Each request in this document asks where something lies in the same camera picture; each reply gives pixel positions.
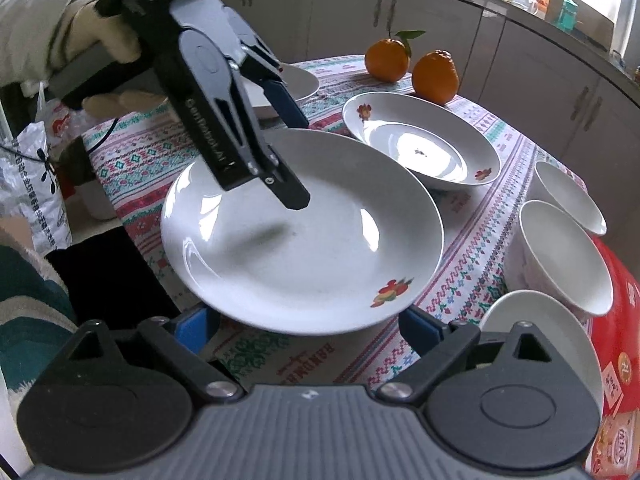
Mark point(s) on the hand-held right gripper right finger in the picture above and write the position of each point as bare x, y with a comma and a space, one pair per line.
422, 332

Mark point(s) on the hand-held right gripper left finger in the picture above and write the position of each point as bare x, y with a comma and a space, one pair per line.
192, 330

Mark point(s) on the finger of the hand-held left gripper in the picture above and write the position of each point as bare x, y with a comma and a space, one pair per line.
290, 105
290, 190

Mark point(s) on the white plate with fruit print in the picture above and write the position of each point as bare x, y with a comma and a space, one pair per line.
302, 82
310, 260
400, 130

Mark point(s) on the white ceramic bowl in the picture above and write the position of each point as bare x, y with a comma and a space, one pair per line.
575, 200
565, 260
550, 330

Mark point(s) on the person's left hand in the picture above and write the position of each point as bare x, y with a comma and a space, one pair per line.
95, 30

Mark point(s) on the black stool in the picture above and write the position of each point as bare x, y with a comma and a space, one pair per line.
110, 280

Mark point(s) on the orange with green leaf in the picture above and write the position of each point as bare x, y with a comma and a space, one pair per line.
385, 62

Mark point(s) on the patterned red green tablecloth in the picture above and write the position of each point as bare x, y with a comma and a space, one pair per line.
150, 160

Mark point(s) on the bumpy orange without leaf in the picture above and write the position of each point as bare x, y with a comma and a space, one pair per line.
435, 80

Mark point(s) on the red white plastic bag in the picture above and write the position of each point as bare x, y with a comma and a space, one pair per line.
60, 117

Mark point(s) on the teal patterned cloth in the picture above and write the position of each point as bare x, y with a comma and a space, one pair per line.
30, 300

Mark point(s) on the red cardboard box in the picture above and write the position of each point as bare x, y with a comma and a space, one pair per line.
620, 320

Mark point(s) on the white printed plastic bag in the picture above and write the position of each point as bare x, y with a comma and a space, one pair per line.
30, 185

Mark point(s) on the glass pitcher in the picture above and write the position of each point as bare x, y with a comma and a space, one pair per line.
527, 1

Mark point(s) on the teal bottle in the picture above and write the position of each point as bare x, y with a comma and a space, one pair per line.
570, 15

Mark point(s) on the brown cardboard box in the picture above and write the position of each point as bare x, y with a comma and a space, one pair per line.
595, 25

